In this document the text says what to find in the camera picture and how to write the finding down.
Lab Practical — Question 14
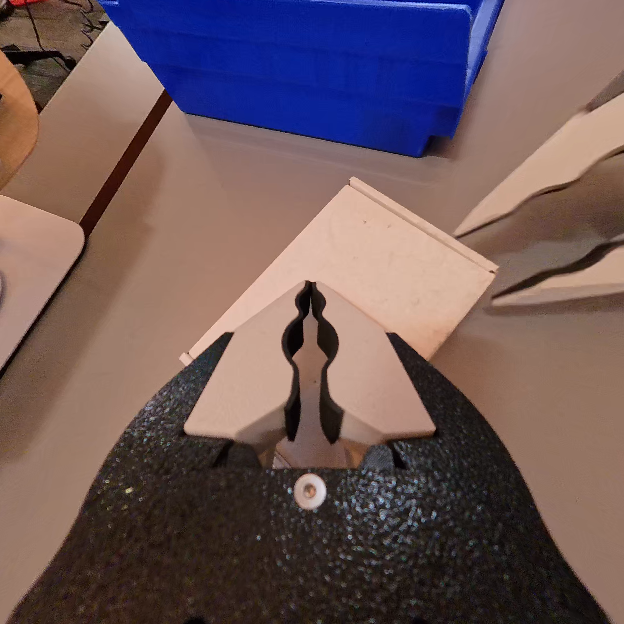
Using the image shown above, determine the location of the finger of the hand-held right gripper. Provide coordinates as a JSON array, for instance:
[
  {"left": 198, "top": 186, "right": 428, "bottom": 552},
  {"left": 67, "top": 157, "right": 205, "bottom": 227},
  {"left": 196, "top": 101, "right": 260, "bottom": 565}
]
[
  {"left": 452, "top": 72, "right": 624, "bottom": 239},
  {"left": 490, "top": 238, "right": 624, "bottom": 309}
]

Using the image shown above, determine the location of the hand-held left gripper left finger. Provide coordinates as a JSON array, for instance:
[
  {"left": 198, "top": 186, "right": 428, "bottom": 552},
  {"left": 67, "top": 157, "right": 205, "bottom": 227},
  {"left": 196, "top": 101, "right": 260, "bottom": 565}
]
[{"left": 183, "top": 280, "right": 314, "bottom": 451}]

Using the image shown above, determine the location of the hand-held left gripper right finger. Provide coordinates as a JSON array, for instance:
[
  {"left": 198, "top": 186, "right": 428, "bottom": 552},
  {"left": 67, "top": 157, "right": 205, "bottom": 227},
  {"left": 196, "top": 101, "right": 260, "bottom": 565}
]
[{"left": 310, "top": 281, "right": 437, "bottom": 447}]

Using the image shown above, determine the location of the white cardboard box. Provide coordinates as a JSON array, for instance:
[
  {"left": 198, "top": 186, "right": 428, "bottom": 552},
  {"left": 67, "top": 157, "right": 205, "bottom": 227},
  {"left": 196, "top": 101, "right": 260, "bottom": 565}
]
[{"left": 179, "top": 176, "right": 499, "bottom": 366}]

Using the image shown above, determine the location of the blue plastic bin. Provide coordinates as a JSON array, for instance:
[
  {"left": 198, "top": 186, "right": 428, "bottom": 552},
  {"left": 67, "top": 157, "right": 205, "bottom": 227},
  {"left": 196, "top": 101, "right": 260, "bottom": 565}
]
[{"left": 97, "top": 0, "right": 505, "bottom": 158}]

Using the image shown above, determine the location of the grey desk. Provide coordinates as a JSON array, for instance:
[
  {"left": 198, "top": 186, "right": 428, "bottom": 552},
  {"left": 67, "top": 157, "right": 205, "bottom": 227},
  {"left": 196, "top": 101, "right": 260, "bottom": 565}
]
[{"left": 0, "top": 0, "right": 624, "bottom": 610}]

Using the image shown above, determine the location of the adjoining grey table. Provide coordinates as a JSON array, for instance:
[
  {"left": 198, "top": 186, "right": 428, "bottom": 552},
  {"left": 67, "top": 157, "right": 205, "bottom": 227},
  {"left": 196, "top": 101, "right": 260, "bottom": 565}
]
[{"left": 0, "top": 19, "right": 172, "bottom": 376}]

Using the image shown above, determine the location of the instruction sheet on stand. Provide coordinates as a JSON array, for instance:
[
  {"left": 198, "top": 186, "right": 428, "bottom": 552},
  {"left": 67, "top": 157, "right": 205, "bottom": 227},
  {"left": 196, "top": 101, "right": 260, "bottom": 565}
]
[{"left": 0, "top": 49, "right": 40, "bottom": 191}]

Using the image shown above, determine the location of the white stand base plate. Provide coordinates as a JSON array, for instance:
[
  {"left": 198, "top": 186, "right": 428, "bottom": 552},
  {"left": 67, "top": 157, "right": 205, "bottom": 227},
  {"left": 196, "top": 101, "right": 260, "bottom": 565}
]
[{"left": 0, "top": 195, "right": 86, "bottom": 371}]

